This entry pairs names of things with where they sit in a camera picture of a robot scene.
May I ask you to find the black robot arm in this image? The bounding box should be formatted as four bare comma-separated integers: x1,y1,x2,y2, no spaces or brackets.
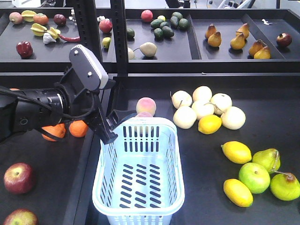
0,67,136,144

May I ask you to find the white pear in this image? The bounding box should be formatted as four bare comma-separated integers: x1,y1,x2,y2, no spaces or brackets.
173,105,197,129
221,106,246,130

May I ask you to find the green pear back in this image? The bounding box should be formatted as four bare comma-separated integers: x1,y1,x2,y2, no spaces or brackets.
252,148,281,174

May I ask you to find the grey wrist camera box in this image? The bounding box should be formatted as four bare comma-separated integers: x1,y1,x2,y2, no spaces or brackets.
69,44,109,90

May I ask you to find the green pear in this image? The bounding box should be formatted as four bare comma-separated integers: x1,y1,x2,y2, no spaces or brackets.
270,172,300,201
252,148,281,174

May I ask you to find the white garlic bulb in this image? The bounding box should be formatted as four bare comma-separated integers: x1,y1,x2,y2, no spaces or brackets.
43,33,56,45

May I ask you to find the white pear front left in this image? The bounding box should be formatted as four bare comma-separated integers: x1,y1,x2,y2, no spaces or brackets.
173,105,197,129

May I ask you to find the yellow lemon middle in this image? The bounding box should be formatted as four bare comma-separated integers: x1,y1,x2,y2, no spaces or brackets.
221,141,252,164

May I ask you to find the white pear front right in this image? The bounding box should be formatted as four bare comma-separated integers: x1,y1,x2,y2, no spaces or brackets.
221,106,246,130

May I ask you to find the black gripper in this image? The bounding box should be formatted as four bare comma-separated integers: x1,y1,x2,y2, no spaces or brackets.
54,67,131,144

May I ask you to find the yellow lemon front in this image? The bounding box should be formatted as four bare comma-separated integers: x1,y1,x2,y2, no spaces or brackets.
223,179,253,208

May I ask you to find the yellow lemon by pears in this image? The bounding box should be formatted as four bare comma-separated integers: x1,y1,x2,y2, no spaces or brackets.
198,114,222,135

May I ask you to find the red tomato fruit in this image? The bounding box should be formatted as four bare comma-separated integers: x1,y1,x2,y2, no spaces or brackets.
141,9,153,23

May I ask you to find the red chili pepper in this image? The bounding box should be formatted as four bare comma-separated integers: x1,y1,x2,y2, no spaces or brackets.
59,34,81,43

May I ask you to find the red apple front left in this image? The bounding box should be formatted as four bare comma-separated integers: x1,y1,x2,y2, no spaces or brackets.
3,209,39,225

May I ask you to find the green pear front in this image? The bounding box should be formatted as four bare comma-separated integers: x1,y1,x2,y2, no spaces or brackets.
270,172,300,201

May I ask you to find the pale pear upper tray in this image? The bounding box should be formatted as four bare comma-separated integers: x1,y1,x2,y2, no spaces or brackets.
137,42,158,57

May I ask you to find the small orange fruit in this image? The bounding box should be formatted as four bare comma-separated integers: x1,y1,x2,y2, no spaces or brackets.
42,123,66,138

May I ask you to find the brown pear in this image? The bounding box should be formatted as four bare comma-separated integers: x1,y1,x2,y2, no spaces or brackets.
208,31,222,47

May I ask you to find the green apple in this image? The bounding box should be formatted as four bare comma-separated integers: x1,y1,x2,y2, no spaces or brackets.
238,162,270,194

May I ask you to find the red apple near edge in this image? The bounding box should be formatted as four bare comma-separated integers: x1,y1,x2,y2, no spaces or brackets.
3,163,36,195

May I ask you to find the dark green avocado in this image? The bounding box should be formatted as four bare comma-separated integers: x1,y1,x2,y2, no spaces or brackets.
161,26,174,38

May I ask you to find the black wooden produce stand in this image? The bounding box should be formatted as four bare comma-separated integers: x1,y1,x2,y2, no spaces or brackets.
0,1,300,225

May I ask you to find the pink peach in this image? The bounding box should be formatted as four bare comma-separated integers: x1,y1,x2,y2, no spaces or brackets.
136,97,157,116

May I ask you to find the small orange right one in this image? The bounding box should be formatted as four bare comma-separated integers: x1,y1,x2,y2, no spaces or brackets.
69,120,89,138

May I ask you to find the light blue plastic basket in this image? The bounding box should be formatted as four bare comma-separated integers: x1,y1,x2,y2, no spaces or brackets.
92,117,185,225

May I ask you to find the red bell pepper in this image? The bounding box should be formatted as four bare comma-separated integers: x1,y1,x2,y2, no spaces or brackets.
16,41,33,58

